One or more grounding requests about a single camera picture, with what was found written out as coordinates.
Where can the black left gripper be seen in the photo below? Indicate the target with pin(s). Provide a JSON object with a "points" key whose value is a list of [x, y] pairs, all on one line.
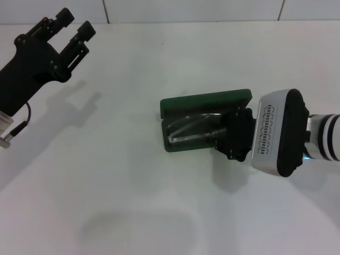
{"points": [[26, 69]]}

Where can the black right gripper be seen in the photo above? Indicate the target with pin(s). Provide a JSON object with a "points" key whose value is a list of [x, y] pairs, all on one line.
{"points": [[239, 135]]}

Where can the green glasses case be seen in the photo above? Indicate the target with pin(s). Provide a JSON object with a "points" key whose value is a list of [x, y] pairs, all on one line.
{"points": [[186, 102]]}

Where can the clear white glasses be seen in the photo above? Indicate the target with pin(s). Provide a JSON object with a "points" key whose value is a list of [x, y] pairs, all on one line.
{"points": [[180, 139]]}

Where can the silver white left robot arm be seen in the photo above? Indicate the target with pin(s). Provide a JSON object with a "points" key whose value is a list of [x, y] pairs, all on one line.
{"points": [[6, 127]]}

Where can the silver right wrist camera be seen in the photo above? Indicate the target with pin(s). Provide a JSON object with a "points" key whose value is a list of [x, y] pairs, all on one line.
{"points": [[271, 132]]}

